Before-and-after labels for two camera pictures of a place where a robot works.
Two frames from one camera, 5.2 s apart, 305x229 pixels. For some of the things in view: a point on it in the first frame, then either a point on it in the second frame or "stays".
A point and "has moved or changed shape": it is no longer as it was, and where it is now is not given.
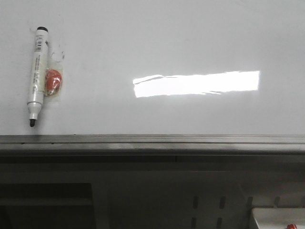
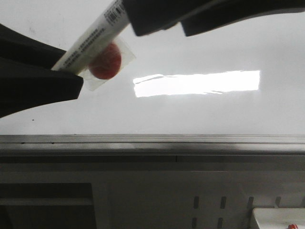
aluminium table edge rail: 153,150 stays
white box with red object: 279,217 stays
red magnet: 53,83 has moved or changed shape
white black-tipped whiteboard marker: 36,86 has moved or changed shape
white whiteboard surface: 157,67 stays
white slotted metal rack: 190,200 stays
